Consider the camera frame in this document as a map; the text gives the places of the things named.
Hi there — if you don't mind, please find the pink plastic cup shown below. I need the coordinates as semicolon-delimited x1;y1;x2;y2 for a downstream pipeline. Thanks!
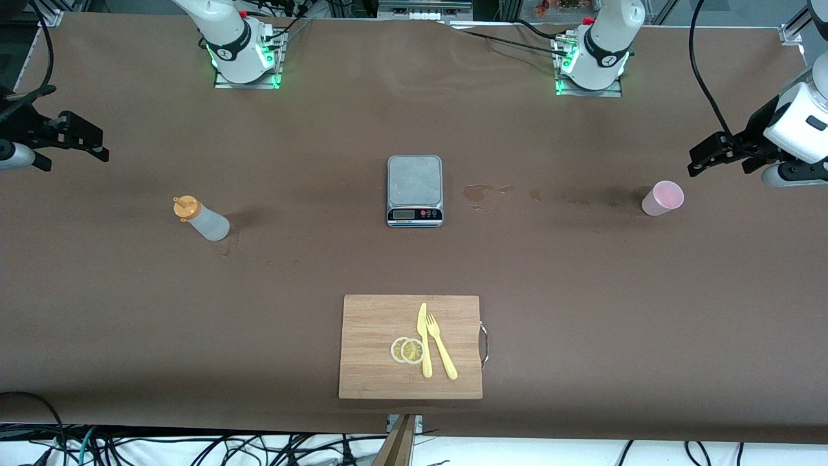
641;181;685;217

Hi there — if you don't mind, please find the clear squeeze bottle orange cap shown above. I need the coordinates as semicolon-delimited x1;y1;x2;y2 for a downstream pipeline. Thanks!
173;195;231;241

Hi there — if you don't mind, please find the silver digital kitchen scale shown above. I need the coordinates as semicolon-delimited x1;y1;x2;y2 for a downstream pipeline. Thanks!
386;155;444;228

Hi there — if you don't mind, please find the white power strip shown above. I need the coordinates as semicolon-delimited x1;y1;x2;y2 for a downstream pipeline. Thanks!
378;0;473;21

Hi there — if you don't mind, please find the yellow plastic fork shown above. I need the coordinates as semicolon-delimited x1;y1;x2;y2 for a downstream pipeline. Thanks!
426;313;459;381

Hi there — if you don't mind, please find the yellow plastic knife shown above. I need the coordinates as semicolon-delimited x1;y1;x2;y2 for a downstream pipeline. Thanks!
417;302;433;379

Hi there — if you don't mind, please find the wooden cutting board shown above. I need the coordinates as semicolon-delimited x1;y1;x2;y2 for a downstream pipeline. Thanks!
338;294;484;400

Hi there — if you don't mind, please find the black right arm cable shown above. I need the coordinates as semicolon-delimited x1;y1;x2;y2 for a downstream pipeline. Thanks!
26;0;56;94

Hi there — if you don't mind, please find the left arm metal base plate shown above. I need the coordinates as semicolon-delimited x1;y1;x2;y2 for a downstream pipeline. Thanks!
555;32;623;98

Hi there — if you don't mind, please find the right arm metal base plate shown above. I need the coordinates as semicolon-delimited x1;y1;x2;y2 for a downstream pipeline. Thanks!
213;29;287;89

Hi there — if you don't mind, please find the black looped floor cable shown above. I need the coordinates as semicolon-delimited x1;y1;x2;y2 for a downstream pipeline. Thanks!
0;391;69;466

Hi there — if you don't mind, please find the black base cable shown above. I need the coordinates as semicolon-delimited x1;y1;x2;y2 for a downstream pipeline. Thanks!
446;23;571;58

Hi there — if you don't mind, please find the wooden post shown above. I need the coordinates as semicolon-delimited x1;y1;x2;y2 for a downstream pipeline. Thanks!
372;414;418;466

